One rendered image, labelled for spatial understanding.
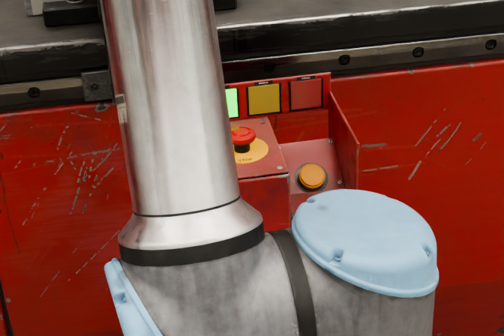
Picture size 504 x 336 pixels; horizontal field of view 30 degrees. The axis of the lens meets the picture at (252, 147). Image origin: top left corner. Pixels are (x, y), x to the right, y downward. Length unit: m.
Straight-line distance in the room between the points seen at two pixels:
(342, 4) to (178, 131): 0.84
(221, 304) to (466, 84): 0.95
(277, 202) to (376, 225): 0.52
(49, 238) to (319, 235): 0.93
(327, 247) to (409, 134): 0.89
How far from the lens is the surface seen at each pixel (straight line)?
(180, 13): 0.70
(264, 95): 1.35
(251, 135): 1.27
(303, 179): 1.33
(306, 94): 1.37
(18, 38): 1.47
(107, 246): 1.62
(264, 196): 1.25
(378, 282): 0.73
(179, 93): 0.69
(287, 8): 1.49
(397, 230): 0.76
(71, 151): 1.52
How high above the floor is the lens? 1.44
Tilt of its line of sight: 30 degrees down
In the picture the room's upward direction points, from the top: 3 degrees counter-clockwise
